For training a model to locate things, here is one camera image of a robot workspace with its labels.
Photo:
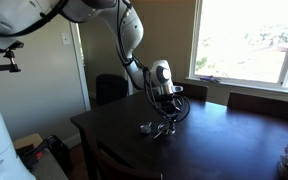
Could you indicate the near wooden chair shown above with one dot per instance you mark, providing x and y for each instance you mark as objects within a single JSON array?
[{"x": 109, "y": 169}]

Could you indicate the dark wooden chair right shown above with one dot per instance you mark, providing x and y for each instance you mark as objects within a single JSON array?
[{"x": 257, "y": 104}]

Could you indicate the dark wooden chair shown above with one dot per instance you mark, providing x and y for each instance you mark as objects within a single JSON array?
[
  {"x": 257, "y": 104},
  {"x": 194, "y": 91}
]

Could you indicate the white light switch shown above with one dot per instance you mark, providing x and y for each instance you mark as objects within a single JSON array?
[{"x": 65, "y": 39}]

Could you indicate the largest silver measuring cup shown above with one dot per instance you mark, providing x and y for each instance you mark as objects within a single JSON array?
[{"x": 166, "y": 129}]

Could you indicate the black office chair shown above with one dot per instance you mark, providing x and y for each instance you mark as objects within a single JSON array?
[{"x": 110, "y": 88}]

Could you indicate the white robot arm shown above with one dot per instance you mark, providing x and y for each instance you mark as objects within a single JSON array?
[{"x": 19, "y": 18}]

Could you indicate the dark wooden chair left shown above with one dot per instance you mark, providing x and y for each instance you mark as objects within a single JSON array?
[{"x": 194, "y": 91}]

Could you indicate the black camera on mount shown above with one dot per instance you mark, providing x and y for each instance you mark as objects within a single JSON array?
[{"x": 9, "y": 53}]

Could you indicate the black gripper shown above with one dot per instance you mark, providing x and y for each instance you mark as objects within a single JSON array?
[{"x": 169, "y": 107}]

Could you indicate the smallest silver measuring cup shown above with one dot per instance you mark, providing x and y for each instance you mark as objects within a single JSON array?
[{"x": 146, "y": 128}]

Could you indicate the purple item on windowsill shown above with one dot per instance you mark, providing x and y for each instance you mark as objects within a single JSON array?
[{"x": 210, "y": 79}]

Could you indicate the black tool case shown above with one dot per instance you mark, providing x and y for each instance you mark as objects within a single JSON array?
[{"x": 31, "y": 149}]

